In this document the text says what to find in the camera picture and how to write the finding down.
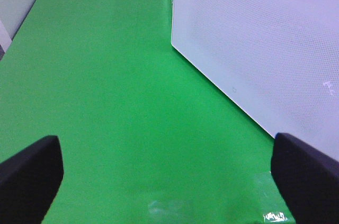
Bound clear tape patch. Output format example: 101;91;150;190
253;172;296;223

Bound white microwave door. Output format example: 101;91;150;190
171;0;338;159

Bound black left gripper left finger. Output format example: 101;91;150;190
1;136;64;223

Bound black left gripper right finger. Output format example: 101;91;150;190
271;132;338;223

